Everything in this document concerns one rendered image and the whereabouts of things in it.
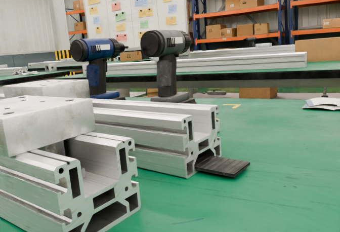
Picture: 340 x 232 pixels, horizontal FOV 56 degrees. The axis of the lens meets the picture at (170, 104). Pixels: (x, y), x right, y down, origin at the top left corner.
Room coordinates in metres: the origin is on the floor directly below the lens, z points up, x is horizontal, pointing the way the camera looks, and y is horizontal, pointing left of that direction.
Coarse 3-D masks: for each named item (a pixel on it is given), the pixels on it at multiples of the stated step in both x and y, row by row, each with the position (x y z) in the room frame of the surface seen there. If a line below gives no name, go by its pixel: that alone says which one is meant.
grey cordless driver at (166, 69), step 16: (160, 32) 0.71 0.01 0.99; (176, 32) 0.77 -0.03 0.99; (144, 48) 0.71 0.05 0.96; (160, 48) 0.70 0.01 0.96; (176, 48) 0.75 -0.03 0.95; (160, 64) 0.73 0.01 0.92; (176, 64) 0.79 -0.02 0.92; (160, 80) 0.73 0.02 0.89; (176, 80) 0.76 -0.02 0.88; (160, 96) 0.73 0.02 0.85; (176, 96) 0.73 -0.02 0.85
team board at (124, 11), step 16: (96, 0) 4.26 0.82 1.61; (112, 0) 4.12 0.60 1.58; (128, 0) 4.00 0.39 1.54; (144, 0) 3.87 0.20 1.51; (160, 0) 3.76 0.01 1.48; (176, 0) 3.65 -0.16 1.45; (96, 16) 4.28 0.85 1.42; (112, 16) 4.14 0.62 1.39; (128, 16) 4.01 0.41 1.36; (144, 16) 3.88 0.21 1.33; (160, 16) 3.77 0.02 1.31; (176, 16) 3.66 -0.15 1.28; (96, 32) 4.29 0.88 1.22; (112, 32) 4.15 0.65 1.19; (128, 32) 4.02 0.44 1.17; (144, 32) 3.90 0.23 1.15; (128, 48) 4.03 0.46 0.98; (192, 96) 3.65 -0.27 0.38
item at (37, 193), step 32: (0, 160) 0.33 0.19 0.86; (32, 160) 0.29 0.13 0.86; (64, 160) 0.28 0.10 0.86; (96, 160) 0.34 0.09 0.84; (128, 160) 0.33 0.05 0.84; (0, 192) 0.35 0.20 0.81; (32, 192) 0.29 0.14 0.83; (64, 192) 0.27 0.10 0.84; (96, 192) 0.30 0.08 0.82; (128, 192) 0.33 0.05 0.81; (32, 224) 0.30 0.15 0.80; (64, 224) 0.27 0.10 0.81; (96, 224) 0.31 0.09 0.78
